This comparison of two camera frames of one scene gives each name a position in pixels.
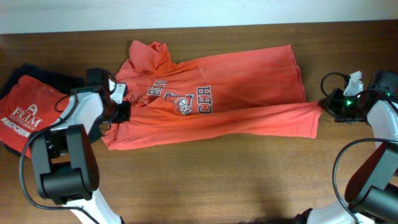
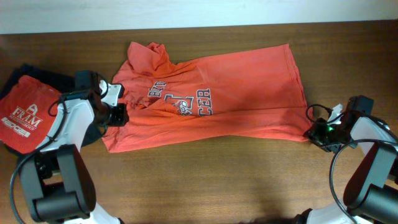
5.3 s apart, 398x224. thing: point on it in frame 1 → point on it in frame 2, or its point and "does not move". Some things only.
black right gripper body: [341, 108] → [328, 136]
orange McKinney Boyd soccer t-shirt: [254, 91] does not move
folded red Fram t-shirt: [28, 107] does not move
